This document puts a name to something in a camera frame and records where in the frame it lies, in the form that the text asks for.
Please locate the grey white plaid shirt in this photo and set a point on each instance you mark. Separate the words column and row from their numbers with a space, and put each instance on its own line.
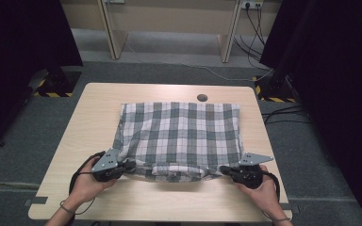
column 179, row 141

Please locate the person's left hand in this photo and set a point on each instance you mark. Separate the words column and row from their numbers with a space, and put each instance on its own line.
column 86, row 188

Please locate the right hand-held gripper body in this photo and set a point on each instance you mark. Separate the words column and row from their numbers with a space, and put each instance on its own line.
column 251, row 172

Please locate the beige wooden desk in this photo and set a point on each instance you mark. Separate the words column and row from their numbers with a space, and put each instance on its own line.
column 169, row 19

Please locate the white wall power socket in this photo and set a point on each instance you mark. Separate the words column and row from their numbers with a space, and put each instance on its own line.
column 252, row 3

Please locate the grey wrist band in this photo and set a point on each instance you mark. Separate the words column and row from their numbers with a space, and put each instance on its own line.
column 65, row 208

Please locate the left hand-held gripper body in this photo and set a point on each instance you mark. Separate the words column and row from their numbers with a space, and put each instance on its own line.
column 106, row 163

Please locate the person's right hand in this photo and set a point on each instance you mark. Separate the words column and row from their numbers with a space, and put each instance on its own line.
column 264, row 194

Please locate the black curtain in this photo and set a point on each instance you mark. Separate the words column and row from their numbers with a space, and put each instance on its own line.
column 336, row 94
column 15, row 62

